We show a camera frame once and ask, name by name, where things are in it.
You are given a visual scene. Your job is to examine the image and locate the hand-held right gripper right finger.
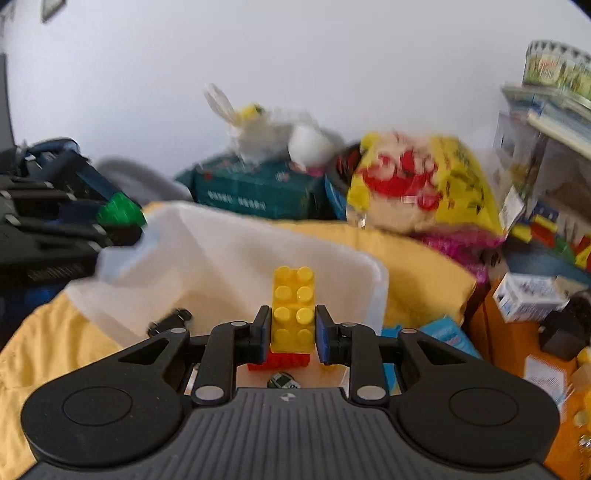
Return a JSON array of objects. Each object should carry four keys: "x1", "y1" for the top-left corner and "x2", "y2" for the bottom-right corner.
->
[{"x1": 315, "y1": 305, "x2": 481, "y2": 406}]

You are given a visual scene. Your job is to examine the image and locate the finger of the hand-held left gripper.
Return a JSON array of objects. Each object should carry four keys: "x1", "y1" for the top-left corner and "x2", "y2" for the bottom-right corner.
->
[
  {"x1": 0, "y1": 182, "x2": 116, "y2": 214},
  {"x1": 0, "y1": 216, "x2": 143, "y2": 248}
]

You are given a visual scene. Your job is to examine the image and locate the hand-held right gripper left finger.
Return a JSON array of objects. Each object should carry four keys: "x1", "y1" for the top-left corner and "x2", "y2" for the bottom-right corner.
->
[{"x1": 117, "y1": 305, "x2": 272, "y2": 406}]

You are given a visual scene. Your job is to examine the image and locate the yellow eight-stud block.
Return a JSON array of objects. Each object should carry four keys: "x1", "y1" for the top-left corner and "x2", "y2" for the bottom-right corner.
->
[{"x1": 270, "y1": 265, "x2": 317, "y2": 356}]

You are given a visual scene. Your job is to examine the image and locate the long red studded block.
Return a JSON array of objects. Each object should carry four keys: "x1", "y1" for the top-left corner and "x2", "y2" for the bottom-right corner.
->
[{"x1": 247, "y1": 351, "x2": 311, "y2": 372}]

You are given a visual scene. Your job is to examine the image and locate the green and white toy train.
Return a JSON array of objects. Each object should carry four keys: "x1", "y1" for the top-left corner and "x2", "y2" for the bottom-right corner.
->
[{"x1": 268, "y1": 370, "x2": 301, "y2": 389}]

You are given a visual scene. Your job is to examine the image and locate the large green toy block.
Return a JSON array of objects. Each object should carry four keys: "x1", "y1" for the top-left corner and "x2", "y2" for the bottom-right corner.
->
[{"x1": 97, "y1": 194, "x2": 147, "y2": 229}]

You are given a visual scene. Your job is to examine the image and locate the white plastic storage bin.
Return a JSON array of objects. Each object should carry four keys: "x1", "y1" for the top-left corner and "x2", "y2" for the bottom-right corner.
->
[{"x1": 65, "y1": 203, "x2": 391, "y2": 398}]

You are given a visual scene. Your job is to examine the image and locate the black toy car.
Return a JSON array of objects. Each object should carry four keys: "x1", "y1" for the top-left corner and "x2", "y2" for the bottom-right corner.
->
[{"x1": 147, "y1": 308, "x2": 194, "y2": 337}]

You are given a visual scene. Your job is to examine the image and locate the dark blue backpack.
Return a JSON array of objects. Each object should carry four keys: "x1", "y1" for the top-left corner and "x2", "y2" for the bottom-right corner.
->
[{"x1": 18, "y1": 137, "x2": 134, "y2": 204}]

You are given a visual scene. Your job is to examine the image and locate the grey cushion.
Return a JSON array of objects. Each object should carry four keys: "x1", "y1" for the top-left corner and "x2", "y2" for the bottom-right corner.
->
[{"x1": 95, "y1": 158, "x2": 192, "y2": 204}]

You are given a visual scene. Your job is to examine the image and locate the black monitor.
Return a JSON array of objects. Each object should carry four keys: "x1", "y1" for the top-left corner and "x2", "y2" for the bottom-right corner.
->
[{"x1": 0, "y1": 53, "x2": 17, "y2": 153}]

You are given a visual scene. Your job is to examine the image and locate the yellow quilted blanket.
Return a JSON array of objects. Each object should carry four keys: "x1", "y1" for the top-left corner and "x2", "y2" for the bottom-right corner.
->
[{"x1": 0, "y1": 217, "x2": 478, "y2": 480}]

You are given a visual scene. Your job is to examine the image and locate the light blue cardboard box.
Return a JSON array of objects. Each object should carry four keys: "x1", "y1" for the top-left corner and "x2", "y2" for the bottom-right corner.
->
[{"x1": 383, "y1": 316, "x2": 483, "y2": 398}]

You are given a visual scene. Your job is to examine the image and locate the dark teal cardboard box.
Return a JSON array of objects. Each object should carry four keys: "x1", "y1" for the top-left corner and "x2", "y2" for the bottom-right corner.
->
[{"x1": 175, "y1": 154, "x2": 333, "y2": 220}]

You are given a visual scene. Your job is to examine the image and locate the pink package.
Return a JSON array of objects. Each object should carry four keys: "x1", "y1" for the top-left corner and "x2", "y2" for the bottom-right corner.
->
[{"x1": 416, "y1": 233, "x2": 504, "y2": 282}]

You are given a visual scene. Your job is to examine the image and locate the orange box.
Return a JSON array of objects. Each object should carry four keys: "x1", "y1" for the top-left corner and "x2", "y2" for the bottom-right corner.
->
[{"x1": 466, "y1": 277, "x2": 591, "y2": 480}]

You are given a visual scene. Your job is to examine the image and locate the yellow and red snack bag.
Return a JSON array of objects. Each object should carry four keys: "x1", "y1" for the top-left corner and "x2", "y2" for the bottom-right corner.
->
[{"x1": 346, "y1": 131, "x2": 506, "y2": 241}]

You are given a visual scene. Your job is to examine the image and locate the white plastic bag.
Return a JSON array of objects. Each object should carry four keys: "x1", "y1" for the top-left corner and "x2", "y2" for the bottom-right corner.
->
[{"x1": 203, "y1": 83, "x2": 342, "y2": 176}]

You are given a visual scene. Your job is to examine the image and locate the small white blue box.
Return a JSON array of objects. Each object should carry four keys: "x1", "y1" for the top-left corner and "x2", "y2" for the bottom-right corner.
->
[{"x1": 492, "y1": 272, "x2": 568, "y2": 324}]

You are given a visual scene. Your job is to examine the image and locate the white paper label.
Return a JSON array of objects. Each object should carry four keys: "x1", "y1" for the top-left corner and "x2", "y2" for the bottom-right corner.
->
[{"x1": 524, "y1": 355, "x2": 566, "y2": 402}]

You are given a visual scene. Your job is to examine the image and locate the black power adapter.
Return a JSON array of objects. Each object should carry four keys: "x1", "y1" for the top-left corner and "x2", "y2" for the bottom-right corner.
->
[{"x1": 538, "y1": 309, "x2": 589, "y2": 361}]

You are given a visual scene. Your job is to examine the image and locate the colourful toy block set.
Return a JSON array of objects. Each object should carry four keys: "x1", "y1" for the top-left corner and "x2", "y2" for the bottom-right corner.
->
[{"x1": 508, "y1": 203, "x2": 591, "y2": 273}]

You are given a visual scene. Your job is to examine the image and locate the stack of books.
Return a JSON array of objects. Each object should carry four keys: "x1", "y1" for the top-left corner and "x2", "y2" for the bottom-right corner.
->
[{"x1": 501, "y1": 83, "x2": 591, "y2": 153}]

